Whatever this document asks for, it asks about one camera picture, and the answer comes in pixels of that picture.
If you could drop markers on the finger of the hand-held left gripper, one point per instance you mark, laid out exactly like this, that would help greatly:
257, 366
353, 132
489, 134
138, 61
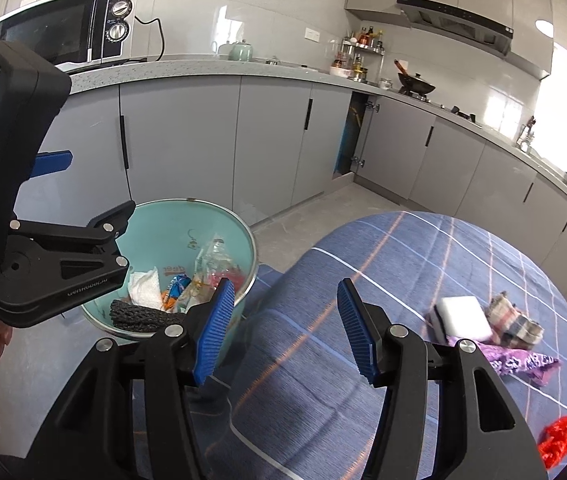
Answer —
56, 162
88, 245

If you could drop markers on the white sponge block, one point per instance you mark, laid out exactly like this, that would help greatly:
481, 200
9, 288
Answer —
463, 317

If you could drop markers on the black and silver microwave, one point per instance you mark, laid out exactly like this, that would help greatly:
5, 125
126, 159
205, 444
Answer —
48, 30

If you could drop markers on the metal spice rack with bottles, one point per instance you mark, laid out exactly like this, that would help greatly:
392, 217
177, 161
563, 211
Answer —
361, 52

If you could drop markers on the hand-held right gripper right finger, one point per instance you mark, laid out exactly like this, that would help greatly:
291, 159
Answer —
356, 330

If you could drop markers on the teal round trash bin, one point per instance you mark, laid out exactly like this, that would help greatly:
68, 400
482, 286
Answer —
163, 225

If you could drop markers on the purple printed wrapper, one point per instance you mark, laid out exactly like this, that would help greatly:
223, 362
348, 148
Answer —
513, 362

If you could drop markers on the white crumpled tissue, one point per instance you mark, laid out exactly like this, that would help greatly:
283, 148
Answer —
144, 287

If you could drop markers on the black and silver range hood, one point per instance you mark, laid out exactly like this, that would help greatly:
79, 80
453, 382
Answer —
453, 22

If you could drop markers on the blue and orange snack packet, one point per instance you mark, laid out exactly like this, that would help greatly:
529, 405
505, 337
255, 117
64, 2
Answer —
176, 292

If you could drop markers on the green ceramic teapot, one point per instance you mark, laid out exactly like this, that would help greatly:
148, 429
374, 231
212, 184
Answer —
241, 51

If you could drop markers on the red plastic bag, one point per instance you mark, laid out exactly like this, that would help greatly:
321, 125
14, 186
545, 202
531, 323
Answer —
561, 437

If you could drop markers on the gas stove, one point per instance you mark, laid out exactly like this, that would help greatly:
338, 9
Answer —
416, 96

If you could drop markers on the blue plaid tablecloth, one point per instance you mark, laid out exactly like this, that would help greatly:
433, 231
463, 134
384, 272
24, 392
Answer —
388, 260

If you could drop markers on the plaid folded cloth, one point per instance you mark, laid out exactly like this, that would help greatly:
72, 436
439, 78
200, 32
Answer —
513, 322

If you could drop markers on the black wok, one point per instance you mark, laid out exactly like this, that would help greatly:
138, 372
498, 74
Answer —
416, 84

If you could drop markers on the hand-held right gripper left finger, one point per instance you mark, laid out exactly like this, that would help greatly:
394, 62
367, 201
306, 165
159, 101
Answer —
216, 330

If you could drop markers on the sink-side bottle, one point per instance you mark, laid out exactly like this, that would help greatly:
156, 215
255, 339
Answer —
526, 135

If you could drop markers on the clear plastic bag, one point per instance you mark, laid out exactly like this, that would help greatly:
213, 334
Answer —
213, 260

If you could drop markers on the small glass jar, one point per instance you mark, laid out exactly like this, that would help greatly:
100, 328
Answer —
386, 82

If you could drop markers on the black mesh net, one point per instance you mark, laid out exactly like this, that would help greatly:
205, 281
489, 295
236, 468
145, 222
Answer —
138, 316

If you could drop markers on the grey kitchen cabinet run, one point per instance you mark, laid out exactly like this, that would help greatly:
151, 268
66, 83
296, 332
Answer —
273, 135

